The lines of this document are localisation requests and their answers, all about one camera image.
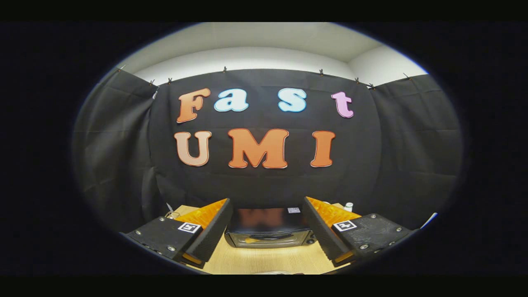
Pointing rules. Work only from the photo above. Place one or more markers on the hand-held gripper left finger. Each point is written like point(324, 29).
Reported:
point(216, 229)

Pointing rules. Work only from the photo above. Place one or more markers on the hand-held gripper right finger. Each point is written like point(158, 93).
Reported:
point(319, 229)

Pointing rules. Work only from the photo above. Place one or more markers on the black toaster oven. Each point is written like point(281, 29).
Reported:
point(268, 222)

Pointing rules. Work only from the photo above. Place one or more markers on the white bottle with green label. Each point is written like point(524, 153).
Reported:
point(349, 206)

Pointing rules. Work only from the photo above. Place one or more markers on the row of black cloth clips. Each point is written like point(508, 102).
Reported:
point(225, 69)

